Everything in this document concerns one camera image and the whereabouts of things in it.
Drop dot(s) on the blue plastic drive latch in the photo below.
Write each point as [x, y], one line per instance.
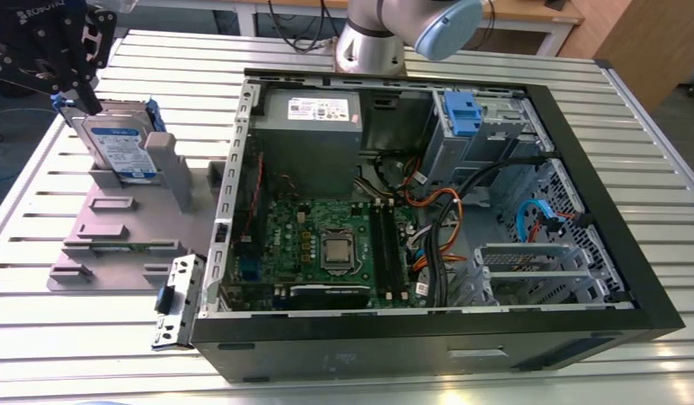
[461, 114]

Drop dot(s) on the CPU socket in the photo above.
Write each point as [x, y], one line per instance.
[336, 231]

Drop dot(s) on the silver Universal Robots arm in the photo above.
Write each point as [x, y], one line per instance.
[375, 50]

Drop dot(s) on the grey power supply unit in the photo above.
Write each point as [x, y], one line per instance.
[307, 160]

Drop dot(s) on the black open PC case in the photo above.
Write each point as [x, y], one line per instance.
[380, 350]

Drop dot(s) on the wooden cabinet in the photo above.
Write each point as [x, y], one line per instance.
[644, 42]

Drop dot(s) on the green RAM stick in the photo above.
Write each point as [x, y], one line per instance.
[121, 248]

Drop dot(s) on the grey metal drive cage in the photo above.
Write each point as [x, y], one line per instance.
[481, 152]

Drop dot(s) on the blue expansion slot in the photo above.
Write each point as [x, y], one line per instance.
[249, 268]

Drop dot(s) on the black RAM slot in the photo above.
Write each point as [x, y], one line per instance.
[381, 249]
[396, 249]

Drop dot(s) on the silver CPU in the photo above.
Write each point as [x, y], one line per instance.
[337, 252]

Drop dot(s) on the metal card retention bracket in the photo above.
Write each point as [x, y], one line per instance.
[182, 295]

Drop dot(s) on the black graphics card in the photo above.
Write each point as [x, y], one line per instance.
[324, 295]

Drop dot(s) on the hard disk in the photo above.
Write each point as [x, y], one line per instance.
[118, 143]

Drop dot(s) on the green motherboard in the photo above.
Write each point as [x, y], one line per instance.
[291, 219]

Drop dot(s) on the grey plastic parts rack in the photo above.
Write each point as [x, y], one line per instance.
[144, 219]

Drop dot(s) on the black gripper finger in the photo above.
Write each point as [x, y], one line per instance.
[98, 42]
[25, 67]

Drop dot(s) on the wooden desk with white frame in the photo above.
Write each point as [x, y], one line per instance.
[540, 19]

